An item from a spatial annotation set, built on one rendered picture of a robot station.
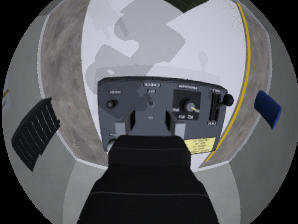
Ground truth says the black control console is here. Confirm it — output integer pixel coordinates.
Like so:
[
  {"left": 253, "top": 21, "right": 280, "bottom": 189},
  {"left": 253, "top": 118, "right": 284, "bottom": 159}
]
[{"left": 97, "top": 76, "right": 234, "bottom": 155}]

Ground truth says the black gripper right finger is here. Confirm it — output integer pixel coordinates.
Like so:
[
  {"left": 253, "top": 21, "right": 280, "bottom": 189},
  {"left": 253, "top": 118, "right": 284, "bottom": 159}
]
[{"left": 165, "top": 111, "right": 186, "bottom": 139}]

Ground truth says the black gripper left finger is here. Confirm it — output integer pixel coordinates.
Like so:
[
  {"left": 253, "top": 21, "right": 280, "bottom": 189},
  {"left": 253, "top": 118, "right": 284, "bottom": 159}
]
[{"left": 115, "top": 110, "right": 135, "bottom": 138}]

